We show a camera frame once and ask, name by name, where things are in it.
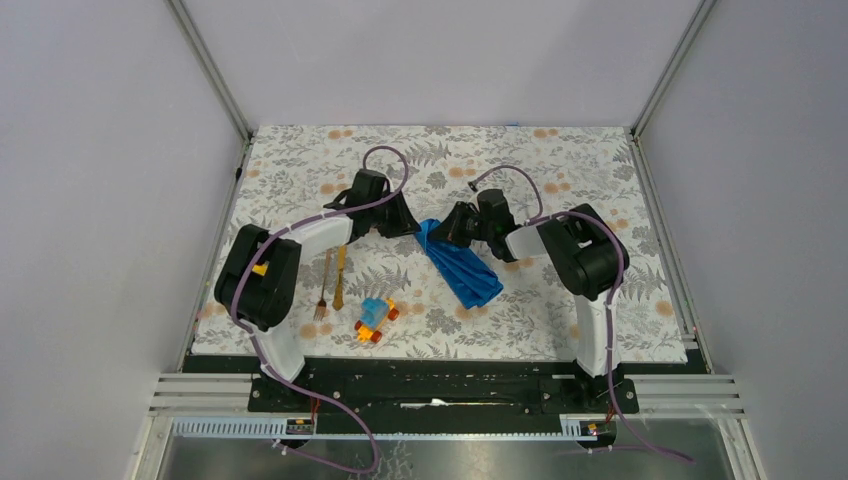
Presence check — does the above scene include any blue orange toy car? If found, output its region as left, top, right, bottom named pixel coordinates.
left=354, top=297, right=400, bottom=343

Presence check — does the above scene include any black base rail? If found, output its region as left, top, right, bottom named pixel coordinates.
left=248, top=358, right=640, bottom=434

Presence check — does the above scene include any yellow toy block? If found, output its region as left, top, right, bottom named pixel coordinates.
left=251, top=263, right=269, bottom=276

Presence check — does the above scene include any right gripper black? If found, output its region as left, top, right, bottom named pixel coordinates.
left=427, top=201, right=494, bottom=248

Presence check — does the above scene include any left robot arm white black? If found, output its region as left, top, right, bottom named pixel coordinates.
left=213, top=169, right=420, bottom=411

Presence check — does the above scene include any gold fork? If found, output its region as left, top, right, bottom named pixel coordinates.
left=313, top=249, right=333, bottom=322

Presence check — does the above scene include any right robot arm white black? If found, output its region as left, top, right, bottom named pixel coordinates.
left=415, top=189, right=630, bottom=412

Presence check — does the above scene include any blue cloth napkin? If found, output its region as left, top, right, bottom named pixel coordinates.
left=414, top=219, right=504, bottom=309

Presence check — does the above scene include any floral tablecloth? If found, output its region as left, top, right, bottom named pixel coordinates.
left=223, top=126, right=686, bottom=363

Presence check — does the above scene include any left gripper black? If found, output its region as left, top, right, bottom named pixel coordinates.
left=367, top=188, right=421, bottom=238

